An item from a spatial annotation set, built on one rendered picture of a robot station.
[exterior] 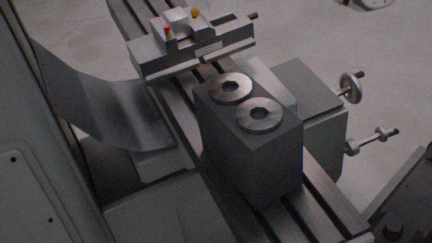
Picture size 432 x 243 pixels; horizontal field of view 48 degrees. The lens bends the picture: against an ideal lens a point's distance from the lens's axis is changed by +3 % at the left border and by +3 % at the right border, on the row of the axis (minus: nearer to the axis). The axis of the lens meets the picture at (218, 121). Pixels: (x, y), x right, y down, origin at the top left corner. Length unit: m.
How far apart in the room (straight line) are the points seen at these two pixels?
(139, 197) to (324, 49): 1.83
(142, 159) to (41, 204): 0.27
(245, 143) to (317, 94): 0.70
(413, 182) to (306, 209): 0.55
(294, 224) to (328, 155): 0.67
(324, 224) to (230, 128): 0.27
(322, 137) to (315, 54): 1.39
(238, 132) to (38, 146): 0.44
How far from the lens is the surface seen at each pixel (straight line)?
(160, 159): 1.28
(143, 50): 1.34
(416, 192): 1.47
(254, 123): 0.88
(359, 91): 1.66
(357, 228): 0.98
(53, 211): 1.21
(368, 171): 2.26
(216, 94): 0.94
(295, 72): 1.62
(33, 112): 1.04
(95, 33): 3.37
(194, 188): 1.40
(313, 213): 0.99
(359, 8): 1.11
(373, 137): 1.71
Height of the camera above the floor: 1.73
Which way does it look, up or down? 44 degrees down
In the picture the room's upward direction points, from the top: 9 degrees counter-clockwise
